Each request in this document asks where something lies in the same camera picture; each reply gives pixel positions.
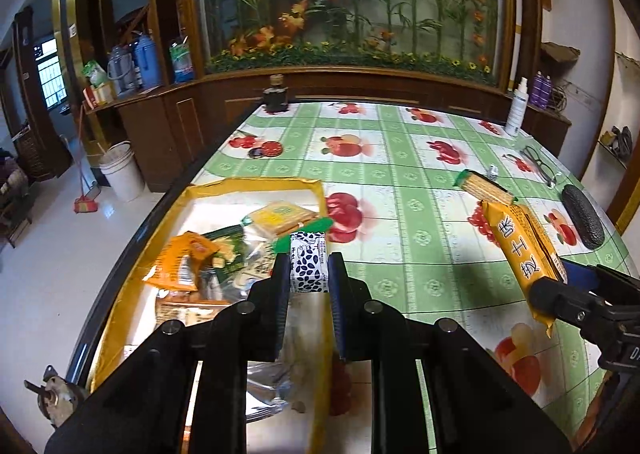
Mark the green-ended long cracker packet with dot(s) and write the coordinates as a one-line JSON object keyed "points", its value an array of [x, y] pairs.
{"points": [[487, 188]]}

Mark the small orange snack packet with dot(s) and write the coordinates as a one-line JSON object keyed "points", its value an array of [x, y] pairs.
{"points": [[180, 259]]}

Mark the black eyeglasses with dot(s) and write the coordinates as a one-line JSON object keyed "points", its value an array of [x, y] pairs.
{"points": [[535, 166]]}

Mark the black glasses case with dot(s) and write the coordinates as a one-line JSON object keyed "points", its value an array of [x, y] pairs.
{"points": [[584, 216]]}

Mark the brown wood piece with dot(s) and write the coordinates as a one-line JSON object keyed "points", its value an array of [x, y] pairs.
{"points": [[560, 53]]}

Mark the wooden cabinet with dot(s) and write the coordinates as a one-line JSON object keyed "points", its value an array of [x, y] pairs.
{"points": [[165, 129]]}

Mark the dark glass jar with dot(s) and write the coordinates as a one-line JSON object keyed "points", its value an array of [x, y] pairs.
{"points": [[276, 96]]}

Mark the white spray bottle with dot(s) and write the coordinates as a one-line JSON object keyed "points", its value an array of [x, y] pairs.
{"points": [[516, 111]]}

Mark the yellow taped cardboard box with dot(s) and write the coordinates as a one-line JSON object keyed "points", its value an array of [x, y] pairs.
{"points": [[210, 189]]}

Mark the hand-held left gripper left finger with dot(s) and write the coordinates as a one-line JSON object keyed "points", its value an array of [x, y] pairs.
{"points": [[282, 294]]}

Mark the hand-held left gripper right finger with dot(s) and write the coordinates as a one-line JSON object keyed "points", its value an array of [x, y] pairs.
{"points": [[336, 304]]}

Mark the blue thermos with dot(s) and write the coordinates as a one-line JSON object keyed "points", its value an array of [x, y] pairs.
{"points": [[147, 61]]}

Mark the purple spray can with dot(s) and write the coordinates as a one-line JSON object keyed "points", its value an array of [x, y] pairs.
{"points": [[547, 93], [537, 91]]}

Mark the small white blue candy packet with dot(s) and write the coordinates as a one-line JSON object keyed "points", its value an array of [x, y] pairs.
{"points": [[492, 172], [309, 261]]}

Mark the green bag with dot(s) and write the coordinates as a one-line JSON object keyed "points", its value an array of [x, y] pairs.
{"points": [[95, 74]]}

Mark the yellow cracker packet green ends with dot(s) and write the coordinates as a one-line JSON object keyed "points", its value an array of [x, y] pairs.
{"points": [[282, 216]]}

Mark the clear water bottle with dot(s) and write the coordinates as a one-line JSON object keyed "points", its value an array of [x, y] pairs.
{"points": [[181, 61]]}

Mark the clear bag of nuts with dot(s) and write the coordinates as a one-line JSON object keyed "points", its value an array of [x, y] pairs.
{"points": [[240, 274]]}

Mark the red yellow box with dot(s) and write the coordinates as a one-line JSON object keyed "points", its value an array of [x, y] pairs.
{"points": [[100, 94]]}

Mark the orange biscuit packet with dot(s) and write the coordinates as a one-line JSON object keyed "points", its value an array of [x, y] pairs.
{"points": [[520, 244]]}

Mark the red broom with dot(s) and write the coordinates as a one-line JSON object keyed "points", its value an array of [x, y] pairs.
{"points": [[86, 204]]}

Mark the wicker basket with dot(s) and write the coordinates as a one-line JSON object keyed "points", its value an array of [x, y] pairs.
{"points": [[30, 156]]}

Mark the dark clutter on shelf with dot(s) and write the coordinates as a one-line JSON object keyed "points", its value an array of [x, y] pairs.
{"points": [[619, 140]]}

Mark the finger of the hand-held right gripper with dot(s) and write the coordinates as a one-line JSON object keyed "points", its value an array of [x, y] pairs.
{"points": [[580, 271], [565, 301]]}

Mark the grey thermos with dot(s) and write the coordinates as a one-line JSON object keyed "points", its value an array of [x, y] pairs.
{"points": [[121, 71]]}

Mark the white plastic bucket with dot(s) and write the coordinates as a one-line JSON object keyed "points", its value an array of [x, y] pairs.
{"points": [[122, 174]]}

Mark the silver foil packet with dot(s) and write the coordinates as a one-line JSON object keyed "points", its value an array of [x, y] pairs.
{"points": [[280, 384]]}

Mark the rusty metal motor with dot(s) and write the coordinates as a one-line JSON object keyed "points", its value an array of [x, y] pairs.
{"points": [[57, 396]]}

